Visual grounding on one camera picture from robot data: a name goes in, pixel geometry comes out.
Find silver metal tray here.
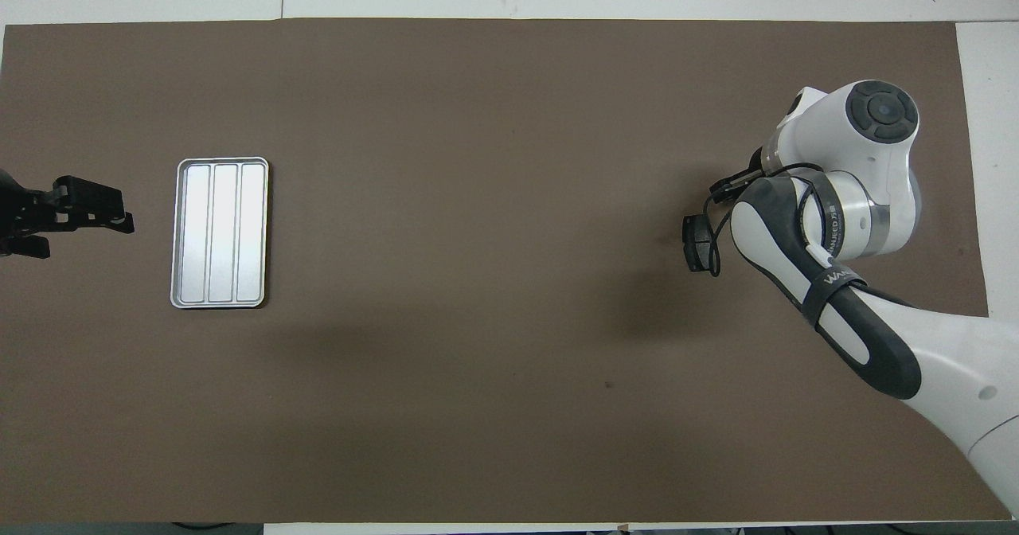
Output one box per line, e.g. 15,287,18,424
170,157,270,310

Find brown table mat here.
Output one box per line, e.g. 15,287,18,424
0,19,1012,524

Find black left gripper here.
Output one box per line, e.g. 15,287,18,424
0,167,136,260

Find rectangular dark grey brake pad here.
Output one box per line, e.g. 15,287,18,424
681,214,714,274

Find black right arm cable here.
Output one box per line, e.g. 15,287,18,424
705,161,916,307

